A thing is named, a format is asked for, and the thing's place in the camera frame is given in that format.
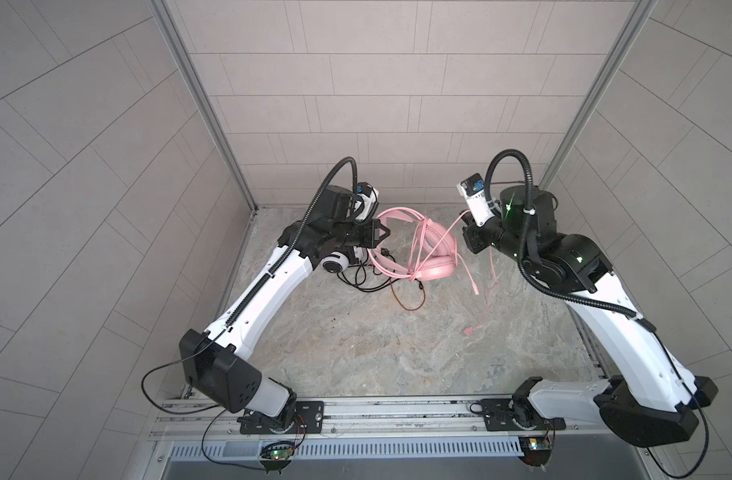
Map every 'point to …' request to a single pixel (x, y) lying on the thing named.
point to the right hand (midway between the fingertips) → (461, 212)
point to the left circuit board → (277, 456)
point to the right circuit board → (536, 450)
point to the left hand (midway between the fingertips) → (394, 228)
